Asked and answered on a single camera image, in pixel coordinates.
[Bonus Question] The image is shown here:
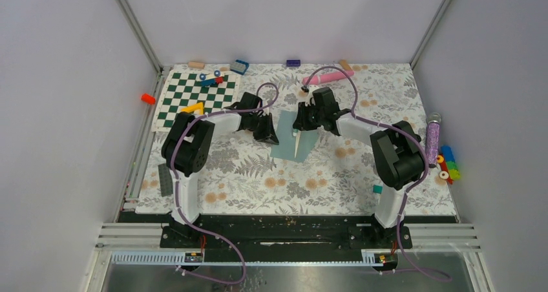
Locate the blue grey lego brick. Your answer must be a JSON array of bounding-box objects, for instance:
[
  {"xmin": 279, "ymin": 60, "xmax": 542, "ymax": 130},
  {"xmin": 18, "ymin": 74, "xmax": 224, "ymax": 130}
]
[{"xmin": 229, "ymin": 59, "xmax": 249, "ymax": 76}]

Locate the purple lego brick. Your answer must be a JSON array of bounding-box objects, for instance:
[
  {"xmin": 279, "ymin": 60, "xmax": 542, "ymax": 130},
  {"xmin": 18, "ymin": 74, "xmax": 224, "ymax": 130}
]
[{"xmin": 286, "ymin": 59, "xmax": 301, "ymax": 67}]

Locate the beige wooden cylinder right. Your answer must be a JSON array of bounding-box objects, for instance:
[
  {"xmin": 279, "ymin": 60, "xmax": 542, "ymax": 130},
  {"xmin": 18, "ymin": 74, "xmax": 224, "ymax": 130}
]
[{"xmin": 339, "ymin": 59, "xmax": 353, "ymax": 71}]

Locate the cream paper letter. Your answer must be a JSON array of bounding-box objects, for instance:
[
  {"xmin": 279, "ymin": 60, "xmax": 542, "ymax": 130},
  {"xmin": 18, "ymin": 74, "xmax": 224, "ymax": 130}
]
[{"xmin": 294, "ymin": 131, "xmax": 301, "ymax": 158}]

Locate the floral patterned table mat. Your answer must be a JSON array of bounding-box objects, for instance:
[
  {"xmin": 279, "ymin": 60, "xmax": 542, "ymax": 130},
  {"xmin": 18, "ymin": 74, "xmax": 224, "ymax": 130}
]
[{"xmin": 138, "ymin": 63, "xmax": 457, "ymax": 217}]

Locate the beige wooden cylinder left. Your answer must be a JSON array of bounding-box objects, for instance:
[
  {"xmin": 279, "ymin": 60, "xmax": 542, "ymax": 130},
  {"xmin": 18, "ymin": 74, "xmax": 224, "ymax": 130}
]
[{"xmin": 187, "ymin": 61, "xmax": 206, "ymax": 69}]

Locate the red cylinder block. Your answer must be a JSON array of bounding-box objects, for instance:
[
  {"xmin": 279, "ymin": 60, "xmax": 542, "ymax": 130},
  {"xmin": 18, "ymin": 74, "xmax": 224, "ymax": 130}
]
[{"xmin": 141, "ymin": 93, "xmax": 156, "ymax": 105}]

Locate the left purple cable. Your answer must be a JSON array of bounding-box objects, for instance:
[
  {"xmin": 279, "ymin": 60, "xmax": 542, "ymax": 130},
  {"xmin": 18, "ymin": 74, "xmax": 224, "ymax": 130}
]
[{"xmin": 169, "ymin": 82, "xmax": 280, "ymax": 286}]

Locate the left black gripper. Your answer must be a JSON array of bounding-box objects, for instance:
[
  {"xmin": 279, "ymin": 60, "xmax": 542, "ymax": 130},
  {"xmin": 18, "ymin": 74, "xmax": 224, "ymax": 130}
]
[{"xmin": 248, "ymin": 112, "xmax": 279, "ymax": 145}]

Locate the purple glitter microphone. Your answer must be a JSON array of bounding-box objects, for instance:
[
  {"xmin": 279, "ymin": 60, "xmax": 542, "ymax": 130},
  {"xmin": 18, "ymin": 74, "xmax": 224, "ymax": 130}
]
[{"xmin": 425, "ymin": 112, "xmax": 441, "ymax": 168}]

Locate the yellow triangle frame toy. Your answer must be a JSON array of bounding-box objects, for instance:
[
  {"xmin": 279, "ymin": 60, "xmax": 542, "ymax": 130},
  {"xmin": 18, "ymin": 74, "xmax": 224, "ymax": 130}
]
[{"xmin": 180, "ymin": 102, "xmax": 204, "ymax": 115}]

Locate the teal green envelope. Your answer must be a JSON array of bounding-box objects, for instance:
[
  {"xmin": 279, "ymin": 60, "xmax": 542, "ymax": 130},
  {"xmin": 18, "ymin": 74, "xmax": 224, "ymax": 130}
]
[{"xmin": 270, "ymin": 110, "xmax": 319, "ymax": 163}]

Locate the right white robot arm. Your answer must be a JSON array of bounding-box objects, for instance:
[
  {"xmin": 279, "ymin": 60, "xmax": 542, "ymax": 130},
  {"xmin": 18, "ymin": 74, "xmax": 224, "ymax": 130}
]
[{"xmin": 293, "ymin": 87, "xmax": 428, "ymax": 248}]

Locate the teal small block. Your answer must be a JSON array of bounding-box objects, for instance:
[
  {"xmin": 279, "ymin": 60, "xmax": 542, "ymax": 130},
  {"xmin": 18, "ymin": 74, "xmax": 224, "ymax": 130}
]
[{"xmin": 373, "ymin": 185, "xmax": 383, "ymax": 194}]

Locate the pink marker pen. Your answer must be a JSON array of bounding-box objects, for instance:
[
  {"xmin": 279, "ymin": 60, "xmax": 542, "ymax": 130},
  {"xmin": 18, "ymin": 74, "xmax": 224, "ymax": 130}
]
[{"xmin": 302, "ymin": 70, "xmax": 354, "ymax": 86}]

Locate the dark grey lego baseplate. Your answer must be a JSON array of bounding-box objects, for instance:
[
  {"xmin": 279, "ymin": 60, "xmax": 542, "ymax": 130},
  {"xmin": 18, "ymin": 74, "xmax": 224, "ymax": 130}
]
[{"xmin": 158, "ymin": 163, "xmax": 173, "ymax": 197}]

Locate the blue red toy car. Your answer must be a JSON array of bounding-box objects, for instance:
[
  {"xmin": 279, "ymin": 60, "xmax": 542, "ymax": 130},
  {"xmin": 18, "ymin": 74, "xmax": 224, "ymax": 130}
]
[{"xmin": 197, "ymin": 70, "xmax": 224, "ymax": 87}]

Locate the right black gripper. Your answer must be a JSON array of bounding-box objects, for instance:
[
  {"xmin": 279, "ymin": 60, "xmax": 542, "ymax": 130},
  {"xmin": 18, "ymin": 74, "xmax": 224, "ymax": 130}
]
[{"xmin": 293, "ymin": 101, "xmax": 325, "ymax": 132}]

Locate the colourful stacked block toy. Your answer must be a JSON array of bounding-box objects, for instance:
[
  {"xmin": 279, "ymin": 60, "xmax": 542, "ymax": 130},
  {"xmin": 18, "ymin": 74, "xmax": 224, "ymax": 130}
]
[{"xmin": 436, "ymin": 145, "xmax": 461, "ymax": 185}]

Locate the green white chessboard mat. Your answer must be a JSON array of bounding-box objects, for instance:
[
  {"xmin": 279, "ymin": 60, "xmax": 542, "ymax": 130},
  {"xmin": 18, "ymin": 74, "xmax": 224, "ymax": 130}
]
[{"xmin": 151, "ymin": 69, "xmax": 241, "ymax": 132}]

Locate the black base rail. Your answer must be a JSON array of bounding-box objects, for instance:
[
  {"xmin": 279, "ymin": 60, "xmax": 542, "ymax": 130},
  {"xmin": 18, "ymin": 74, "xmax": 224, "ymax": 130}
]
[{"xmin": 160, "ymin": 214, "xmax": 413, "ymax": 263}]

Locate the beige wooden cylinder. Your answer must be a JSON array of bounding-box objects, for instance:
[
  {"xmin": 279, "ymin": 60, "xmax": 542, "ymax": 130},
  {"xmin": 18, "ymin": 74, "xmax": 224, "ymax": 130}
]
[
  {"xmin": 187, "ymin": 61, "xmax": 206, "ymax": 69},
  {"xmin": 339, "ymin": 59, "xmax": 353, "ymax": 71}
]

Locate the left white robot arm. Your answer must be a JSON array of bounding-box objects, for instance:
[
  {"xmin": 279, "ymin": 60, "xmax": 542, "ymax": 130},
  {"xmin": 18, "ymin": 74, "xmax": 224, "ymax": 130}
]
[{"xmin": 161, "ymin": 92, "xmax": 279, "ymax": 247}]

